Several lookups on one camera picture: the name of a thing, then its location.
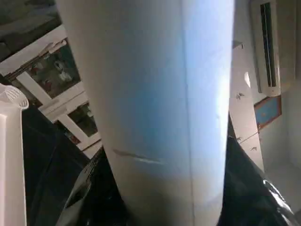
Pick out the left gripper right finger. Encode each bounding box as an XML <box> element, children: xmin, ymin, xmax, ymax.
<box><xmin>218</xmin><ymin>123</ymin><xmax>301</xmax><ymax>226</ymax></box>

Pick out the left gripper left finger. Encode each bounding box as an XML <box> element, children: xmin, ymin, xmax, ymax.
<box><xmin>56</xmin><ymin>150</ymin><xmax>128</xmax><ymax>226</ymax></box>

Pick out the white plastic table top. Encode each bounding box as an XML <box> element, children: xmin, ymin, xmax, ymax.
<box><xmin>0</xmin><ymin>84</ymin><xmax>30</xmax><ymax>226</ymax></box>

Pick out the white plastic table leg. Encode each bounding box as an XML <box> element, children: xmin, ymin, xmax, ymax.
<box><xmin>55</xmin><ymin>0</ymin><xmax>235</xmax><ymax>226</ymax></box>

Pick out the black mat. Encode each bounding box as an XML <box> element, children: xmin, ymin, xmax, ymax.
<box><xmin>21</xmin><ymin>106</ymin><xmax>301</xmax><ymax>226</ymax></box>

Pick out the white glass door cabinet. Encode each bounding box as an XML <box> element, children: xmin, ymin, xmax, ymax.
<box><xmin>0</xmin><ymin>24</ymin><xmax>102</xmax><ymax>159</ymax></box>

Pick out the white air conditioner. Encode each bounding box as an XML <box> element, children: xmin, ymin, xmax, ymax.
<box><xmin>249</xmin><ymin>0</ymin><xmax>301</xmax><ymax>97</ymax></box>

